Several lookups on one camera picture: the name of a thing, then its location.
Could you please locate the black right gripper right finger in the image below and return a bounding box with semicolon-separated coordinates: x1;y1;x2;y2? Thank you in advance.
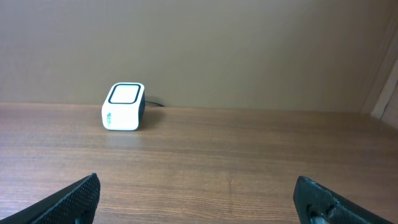
293;176;392;224

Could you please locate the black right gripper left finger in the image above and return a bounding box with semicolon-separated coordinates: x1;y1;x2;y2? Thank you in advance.
1;173;101;224

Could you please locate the white barcode scanner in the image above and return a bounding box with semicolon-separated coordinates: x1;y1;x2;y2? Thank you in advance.
101;82;146;131

